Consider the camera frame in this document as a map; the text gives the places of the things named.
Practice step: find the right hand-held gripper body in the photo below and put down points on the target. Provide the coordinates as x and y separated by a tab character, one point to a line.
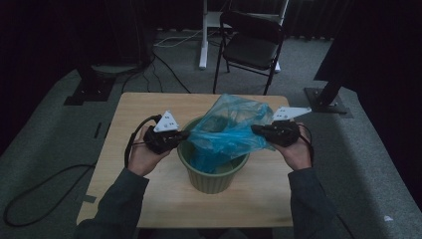
285	134

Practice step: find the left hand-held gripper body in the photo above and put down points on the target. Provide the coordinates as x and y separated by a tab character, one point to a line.
161	139

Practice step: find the blue plastic bag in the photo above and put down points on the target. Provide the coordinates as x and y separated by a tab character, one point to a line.
225	132

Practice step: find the green ribbed waste bin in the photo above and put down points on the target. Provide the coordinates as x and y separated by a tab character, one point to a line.
212	182

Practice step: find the person's right hand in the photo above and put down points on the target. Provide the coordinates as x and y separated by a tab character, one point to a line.
298	156

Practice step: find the person's left hand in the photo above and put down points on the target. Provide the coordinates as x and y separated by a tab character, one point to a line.
142	159

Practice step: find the black floor stand base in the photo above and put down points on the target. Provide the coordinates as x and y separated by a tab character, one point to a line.
89	93
323	101

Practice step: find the black floor tape strip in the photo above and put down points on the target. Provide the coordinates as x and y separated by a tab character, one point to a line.
108	130

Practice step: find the black folding chair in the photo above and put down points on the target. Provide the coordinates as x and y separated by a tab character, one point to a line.
252	49

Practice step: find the grey tape piece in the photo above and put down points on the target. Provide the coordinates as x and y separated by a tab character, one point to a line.
89	199

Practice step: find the white paper scrap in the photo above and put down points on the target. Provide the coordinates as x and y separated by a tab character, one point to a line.
388	218

